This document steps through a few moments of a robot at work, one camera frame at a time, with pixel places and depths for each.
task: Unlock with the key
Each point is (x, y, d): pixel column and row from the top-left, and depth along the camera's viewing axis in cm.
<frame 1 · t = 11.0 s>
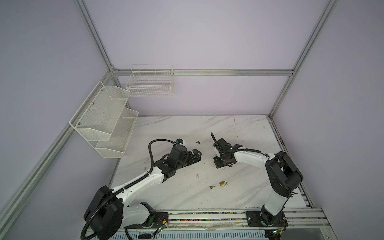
left hand: (195, 156, 82), fingers open
right hand: (216, 162, 93), fingers closed
brass padlock: (222, 183, 88), on the table
small key near brass padlock: (211, 187, 86), on the table
small dark key: (198, 142, 106), on the table

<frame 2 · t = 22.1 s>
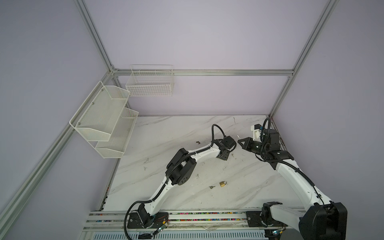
left hand: (220, 154, 97), fingers open
right hand: (238, 140, 80), fingers closed
the named things where they were.

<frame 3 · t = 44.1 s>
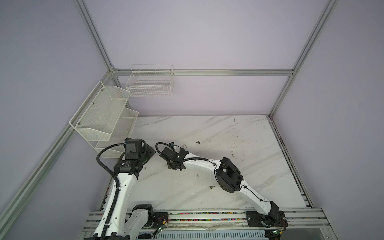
left hand: (150, 151, 78), fingers open
right hand: (171, 162, 94), fingers closed
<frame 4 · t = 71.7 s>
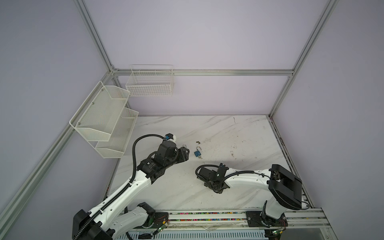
left hand: (184, 152, 76), fingers open
right hand: (207, 186, 84), fingers open
blue padlock: (197, 153, 100), on the table
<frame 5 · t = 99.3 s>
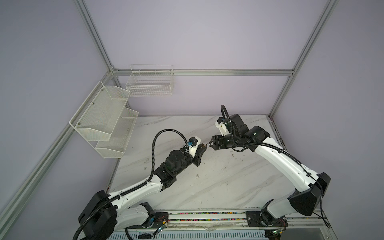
left hand: (204, 146, 74), fingers closed
right hand: (212, 142, 73), fingers open
